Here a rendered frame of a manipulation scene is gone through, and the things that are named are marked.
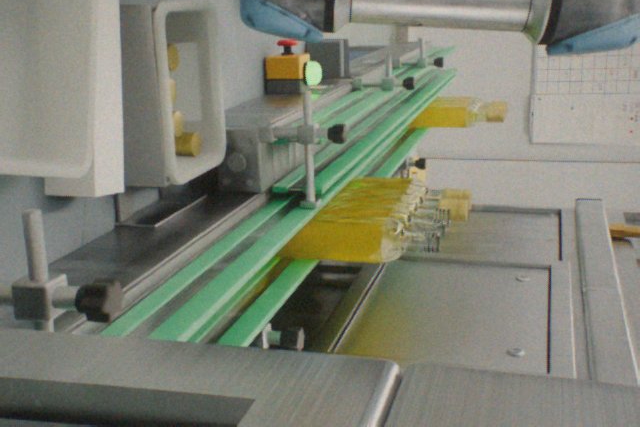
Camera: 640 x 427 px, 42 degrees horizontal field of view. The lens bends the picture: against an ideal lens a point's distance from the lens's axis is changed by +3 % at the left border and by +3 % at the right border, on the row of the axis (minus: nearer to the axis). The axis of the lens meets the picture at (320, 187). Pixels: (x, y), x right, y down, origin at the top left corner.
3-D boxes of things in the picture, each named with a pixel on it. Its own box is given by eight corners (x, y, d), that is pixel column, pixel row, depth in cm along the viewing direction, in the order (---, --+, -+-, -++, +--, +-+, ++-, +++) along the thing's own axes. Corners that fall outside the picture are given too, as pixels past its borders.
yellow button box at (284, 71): (264, 93, 159) (301, 93, 157) (262, 54, 157) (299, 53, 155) (276, 89, 165) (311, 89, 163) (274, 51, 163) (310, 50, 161)
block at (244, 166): (216, 193, 121) (261, 195, 119) (212, 130, 119) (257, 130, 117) (225, 187, 124) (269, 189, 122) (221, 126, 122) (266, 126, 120)
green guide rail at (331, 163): (271, 192, 123) (322, 194, 121) (271, 186, 123) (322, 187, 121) (433, 71, 287) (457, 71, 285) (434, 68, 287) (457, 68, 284)
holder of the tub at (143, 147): (111, 227, 105) (168, 229, 103) (88, 4, 99) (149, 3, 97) (171, 194, 121) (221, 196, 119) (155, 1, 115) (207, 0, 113)
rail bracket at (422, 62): (391, 69, 216) (442, 68, 212) (391, 40, 214) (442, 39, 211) (394, 67, 220) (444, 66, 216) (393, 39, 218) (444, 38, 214)
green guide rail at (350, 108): (269, 144, 122) (321, 145, 119) (269, 137, 121) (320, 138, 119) (434, 49, 285) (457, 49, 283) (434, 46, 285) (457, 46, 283)
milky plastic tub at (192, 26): (110, 187, 104) (175, 189, 101) (90, 2, 98) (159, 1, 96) (172, 159, 120) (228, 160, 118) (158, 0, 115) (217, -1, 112)
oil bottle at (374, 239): (256, 257, 119) (402, 266, 114) (255, 220, 118) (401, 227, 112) (269, 245, 125) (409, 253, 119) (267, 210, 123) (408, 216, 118)
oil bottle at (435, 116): (397, 127, 225) (503, 128, 217) (396, 107, 224) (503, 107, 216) (400, 124, 230) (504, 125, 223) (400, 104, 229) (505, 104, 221)
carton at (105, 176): (45, 195, 92) (95, 197, 90) (35, -32, 89) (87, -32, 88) (76, 189, 97) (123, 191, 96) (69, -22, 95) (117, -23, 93)
